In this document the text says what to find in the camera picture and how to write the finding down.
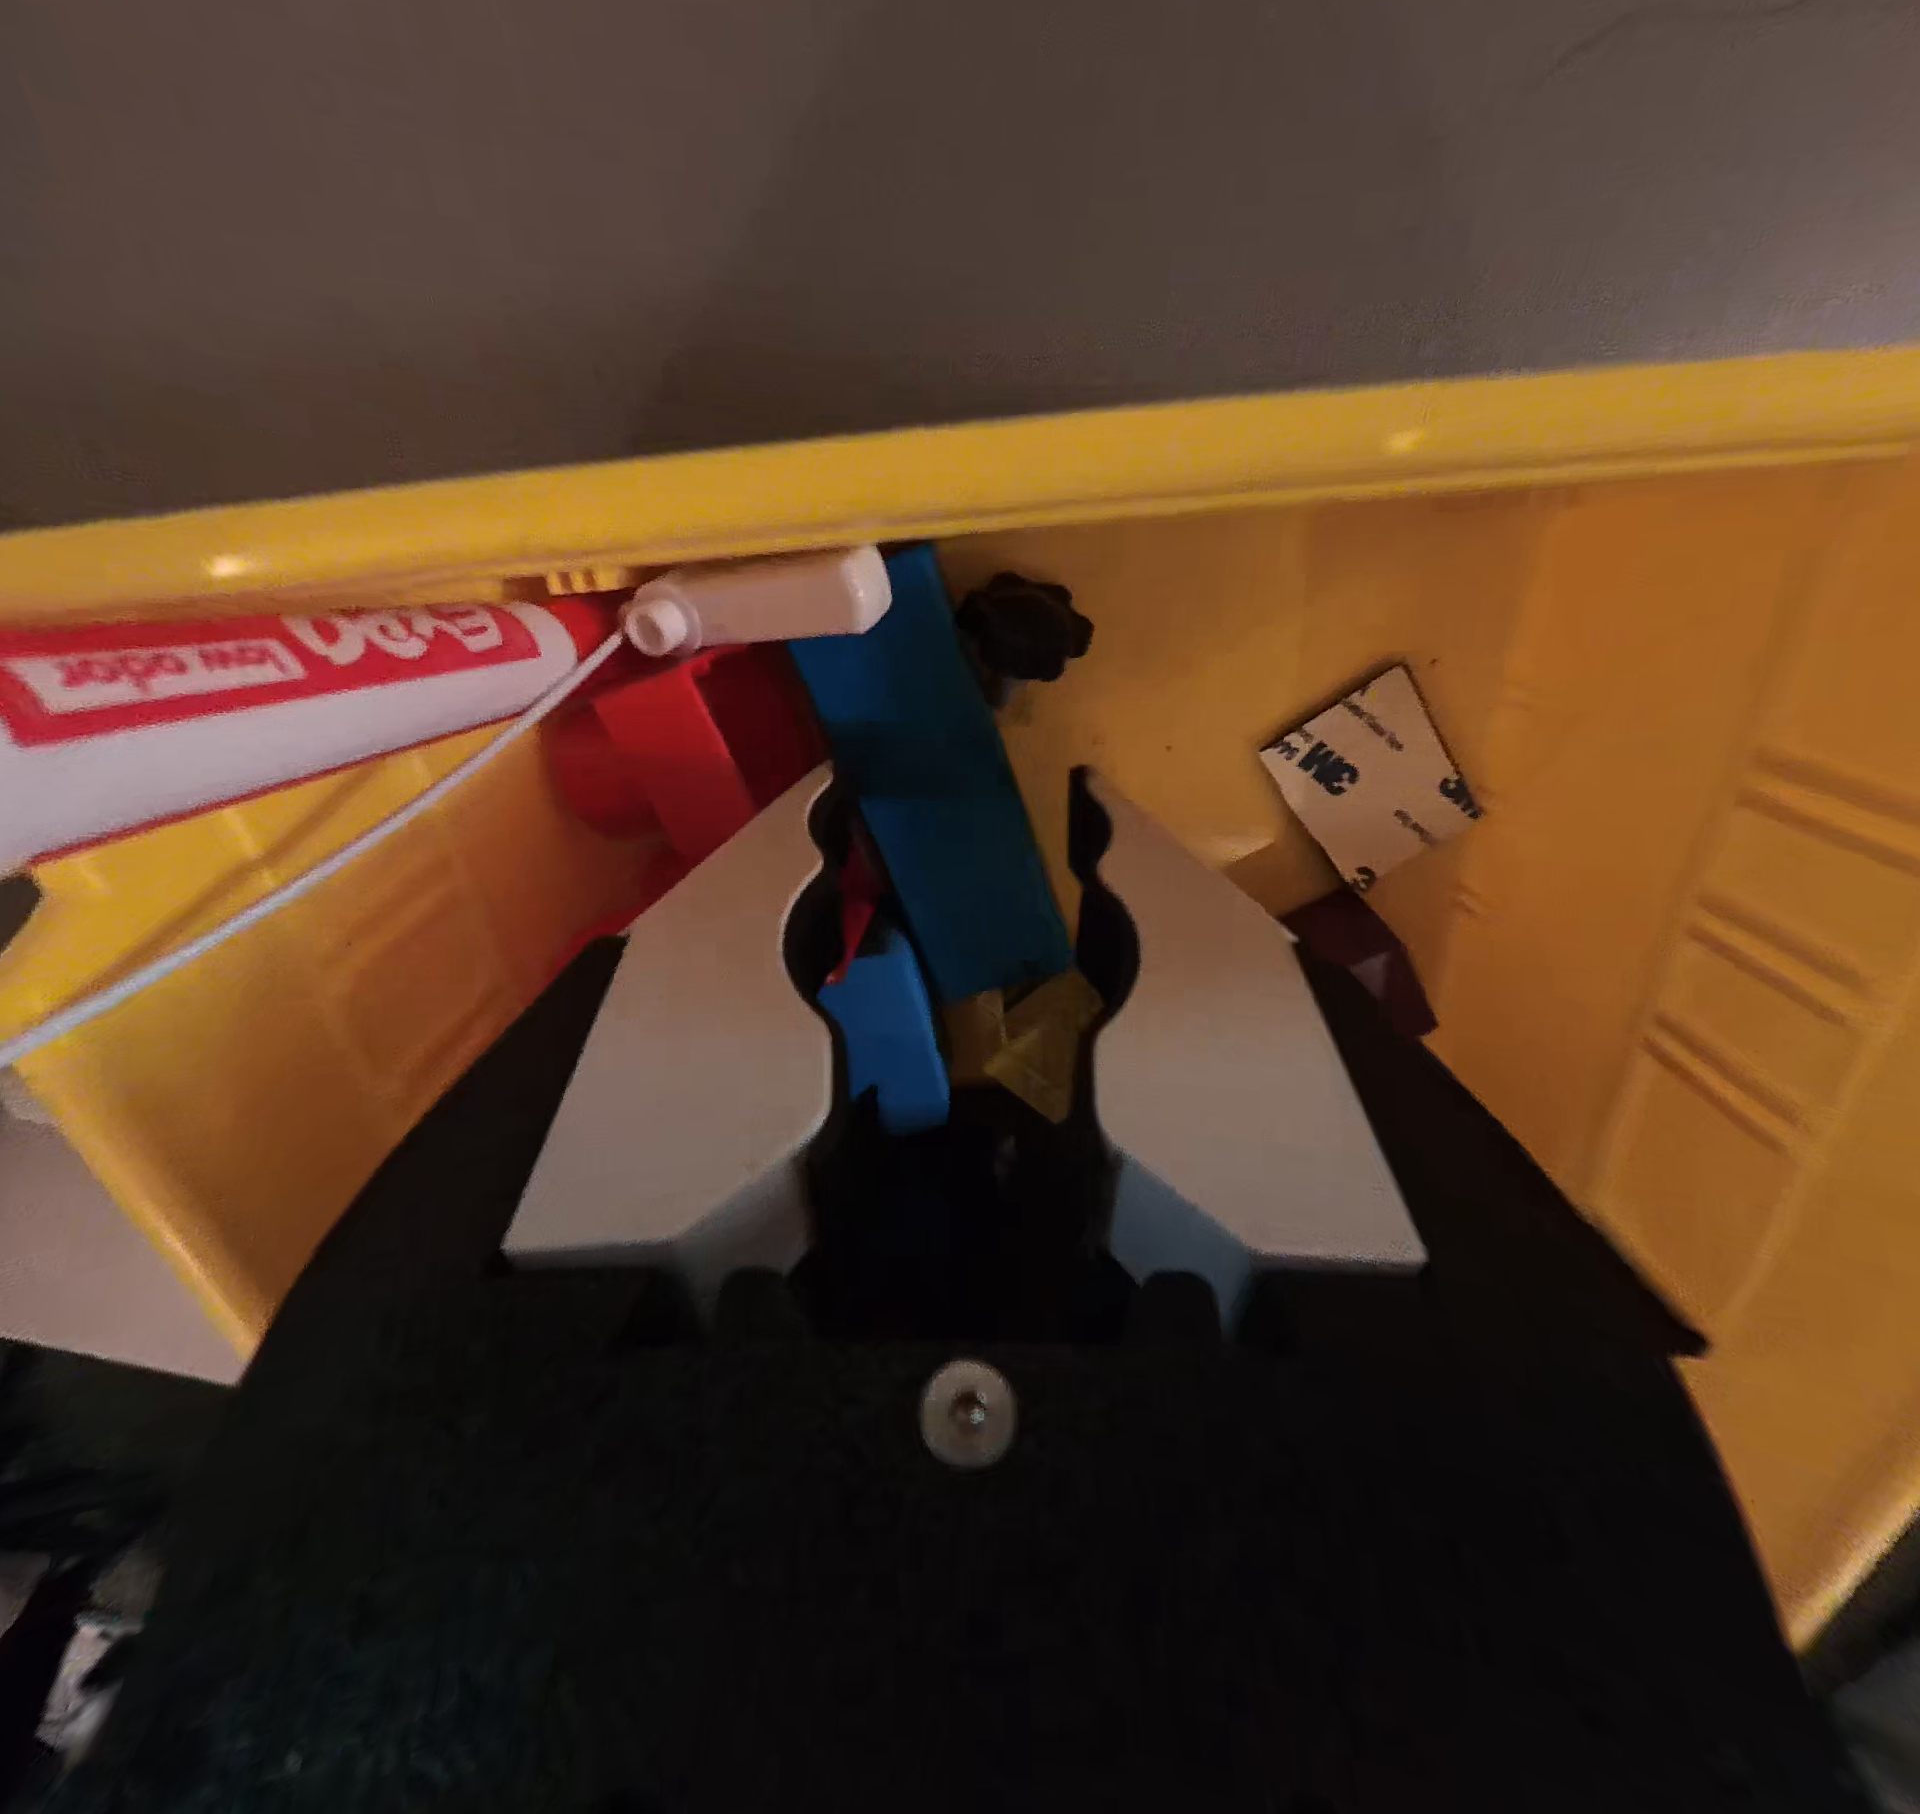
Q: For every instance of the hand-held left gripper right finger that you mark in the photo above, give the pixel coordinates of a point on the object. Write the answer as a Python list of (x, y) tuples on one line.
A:
[(1245, 1093)]

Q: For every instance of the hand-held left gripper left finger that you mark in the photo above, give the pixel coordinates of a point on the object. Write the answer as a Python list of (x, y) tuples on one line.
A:
[(659, 1093)]

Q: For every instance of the red toy brick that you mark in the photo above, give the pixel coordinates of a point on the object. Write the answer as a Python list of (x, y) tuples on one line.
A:
[(674, 779)]

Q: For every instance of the blue rectangular block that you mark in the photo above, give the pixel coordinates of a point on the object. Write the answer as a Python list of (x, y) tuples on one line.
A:
[(931, 793)]

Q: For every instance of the yellow plastic bin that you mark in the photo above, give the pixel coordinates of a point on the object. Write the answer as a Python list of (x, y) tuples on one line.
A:
[(1651, 646)]

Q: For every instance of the dark red plastic piece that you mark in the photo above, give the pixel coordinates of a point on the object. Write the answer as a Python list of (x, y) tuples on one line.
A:
[(1366, 965)]

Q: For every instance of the yellow triangular plastic piece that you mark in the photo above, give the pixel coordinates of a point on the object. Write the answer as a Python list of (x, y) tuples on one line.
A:
[(1038, 1042)]

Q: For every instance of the small blue plastic piece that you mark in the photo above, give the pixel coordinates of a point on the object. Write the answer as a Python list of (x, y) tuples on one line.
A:
[(885, 1035)]

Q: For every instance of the white adhesive tape square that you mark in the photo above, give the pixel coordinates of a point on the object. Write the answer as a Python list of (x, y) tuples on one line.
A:
[(1373, 779)]

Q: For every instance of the black knob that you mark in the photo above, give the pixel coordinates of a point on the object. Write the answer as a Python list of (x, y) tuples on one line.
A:
[(1021, 631)]

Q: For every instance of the white red whiteboard marker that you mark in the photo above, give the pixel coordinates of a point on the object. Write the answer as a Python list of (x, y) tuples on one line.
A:
[(228, 748)]

